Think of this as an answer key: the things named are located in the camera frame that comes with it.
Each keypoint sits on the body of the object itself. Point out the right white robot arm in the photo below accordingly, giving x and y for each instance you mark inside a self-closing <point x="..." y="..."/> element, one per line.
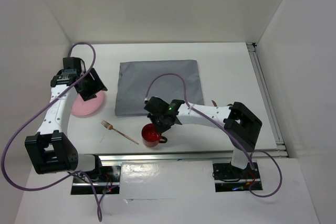
<point x="236" y="121"/>

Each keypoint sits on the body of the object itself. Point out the copper fork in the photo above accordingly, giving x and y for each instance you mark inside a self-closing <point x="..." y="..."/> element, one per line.
<point x="110" y="127"/>

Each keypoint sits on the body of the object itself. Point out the red enamel mug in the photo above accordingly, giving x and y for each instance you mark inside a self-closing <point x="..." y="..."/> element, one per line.
<point x="150" y="137"/>

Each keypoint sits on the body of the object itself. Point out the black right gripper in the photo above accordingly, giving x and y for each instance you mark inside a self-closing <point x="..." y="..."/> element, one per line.
<point x="159" y="129"/>

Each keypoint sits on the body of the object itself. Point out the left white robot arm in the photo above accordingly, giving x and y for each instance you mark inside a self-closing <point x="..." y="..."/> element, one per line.
<point x="74" y="91"/>

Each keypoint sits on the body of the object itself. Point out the grey cloth placemat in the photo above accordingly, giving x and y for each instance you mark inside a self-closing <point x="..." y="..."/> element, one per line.
<point x="143" y="79"/>

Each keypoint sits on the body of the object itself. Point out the pink plastic plate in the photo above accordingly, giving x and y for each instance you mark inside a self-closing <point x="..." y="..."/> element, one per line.
<point x="85" y="108"/>

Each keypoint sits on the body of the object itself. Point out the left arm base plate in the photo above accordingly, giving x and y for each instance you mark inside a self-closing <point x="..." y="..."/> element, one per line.
<point x="105" y="179"/>

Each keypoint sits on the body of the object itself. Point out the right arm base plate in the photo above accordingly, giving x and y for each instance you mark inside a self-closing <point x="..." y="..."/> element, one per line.
<point x="228" y="178"/>

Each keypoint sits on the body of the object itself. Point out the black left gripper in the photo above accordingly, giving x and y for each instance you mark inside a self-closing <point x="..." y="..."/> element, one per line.
<point x="96" y="85"/>

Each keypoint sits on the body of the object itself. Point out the aluminium rail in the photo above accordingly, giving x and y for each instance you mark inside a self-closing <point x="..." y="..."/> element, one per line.
<point x="162" y="155"/>

